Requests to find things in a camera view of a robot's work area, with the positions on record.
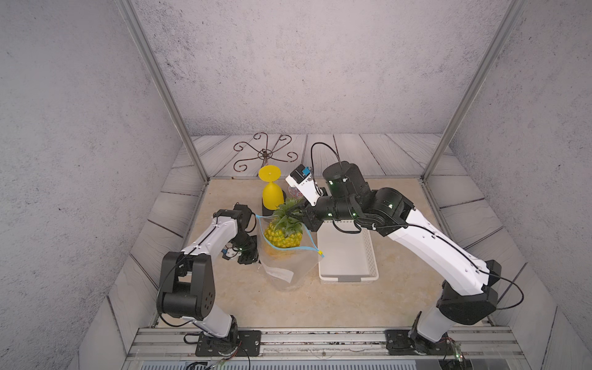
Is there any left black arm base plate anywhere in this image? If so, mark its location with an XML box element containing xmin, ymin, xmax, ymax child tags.
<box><xmin>195</xmin><ymin>330</ymin><xmax>262</xmax><ymax>358</ymax></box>

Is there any metal stand with dark base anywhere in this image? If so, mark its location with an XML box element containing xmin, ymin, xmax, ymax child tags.
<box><xmin>232</xmin><ymin>132</ymin><xmax>300</xmax><ymax>218</ymax></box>

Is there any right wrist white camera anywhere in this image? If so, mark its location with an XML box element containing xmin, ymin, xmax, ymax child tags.
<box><xmin>286</xmin><ymin>164</ymin><xmax>322</xmax><ymax>207</ymax></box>

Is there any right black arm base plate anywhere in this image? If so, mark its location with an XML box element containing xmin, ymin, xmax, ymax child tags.
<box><xmin>384</xmin><ymin>329</ymin><xmax>456</xmax><ymax>357</ymax></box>

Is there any left aluminium frame post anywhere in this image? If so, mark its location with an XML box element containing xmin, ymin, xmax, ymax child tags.
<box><xmin>116</xmin><ymin>0</ymin><xmax>209</xmax><ymax>183</ymax></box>

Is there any clear zip-top plastic bag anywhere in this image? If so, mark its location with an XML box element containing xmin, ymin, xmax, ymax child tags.
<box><xmin>256</xmin><ymin>216</ymin><xmax>325</xmax><ymax>291</ymax></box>

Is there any right aluminium frame post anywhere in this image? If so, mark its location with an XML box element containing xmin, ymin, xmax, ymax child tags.
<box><xmin>421</xmin><ymin>0</ymin><xmax>527</xmax><ymax>183</ymax></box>

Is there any yellow green toy pineapple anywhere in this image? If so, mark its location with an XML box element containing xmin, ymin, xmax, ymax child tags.
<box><xmin>264</xmin><ymin>198</ymin><xmax>303</xmax><ymax>249</ymax></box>

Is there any yellow plastic wine glass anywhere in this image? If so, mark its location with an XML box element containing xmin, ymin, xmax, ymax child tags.
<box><xmin>258</xmin><ymin>165</ymin><xmax>285</xmax><ymax>215</ymax></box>

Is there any aluminium frame post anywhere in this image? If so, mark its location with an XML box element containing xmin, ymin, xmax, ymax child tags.
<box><xmin>116</xmin><ymin>0</ymin><xmax>209</xmax><ymax>183</ymax></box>
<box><xmin>421</xmin><ymin>0</ymin><xmax>527</xmax><ymax>183</ymax></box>

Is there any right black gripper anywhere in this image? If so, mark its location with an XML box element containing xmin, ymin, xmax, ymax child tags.
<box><xmin>285</xmin><ymin>188</ymin><xmax>362</xmax><ymax>232</ymax></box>

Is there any red blue patterned bowl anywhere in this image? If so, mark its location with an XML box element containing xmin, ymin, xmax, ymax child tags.
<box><xmin>288</xmin><ymin>186</ymin><xmax>304</xmax><ymax>199</ymax></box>

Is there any white perforated plastic tray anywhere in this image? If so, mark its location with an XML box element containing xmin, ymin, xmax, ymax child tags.
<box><xmin>317</xmin><ymin>220</ymin><xmax>379</xmax><ymax>285</ymax></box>

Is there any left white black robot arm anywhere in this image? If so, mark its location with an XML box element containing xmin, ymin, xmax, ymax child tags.
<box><xmin>156</xmin><ymin>203</ymin><xmax>259</xmax><ymax>345</ymax></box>

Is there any aluminium front rail frame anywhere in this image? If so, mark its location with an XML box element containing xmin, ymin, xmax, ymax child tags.
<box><xmin>123</xmin><ymin>326</ymin><xmax>530</xmax><ymax>369</ymax></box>

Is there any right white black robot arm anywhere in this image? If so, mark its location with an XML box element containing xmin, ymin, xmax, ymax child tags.
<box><xmin>286</xmin><ymin>161</ymin><xmax>502</xmax><ymax>345</ymax></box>

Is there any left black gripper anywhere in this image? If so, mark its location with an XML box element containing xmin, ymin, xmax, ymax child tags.
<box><xmin>230</xmin><ymin>233</ymin><xmax>267</xmax><ymax>265</ymax></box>

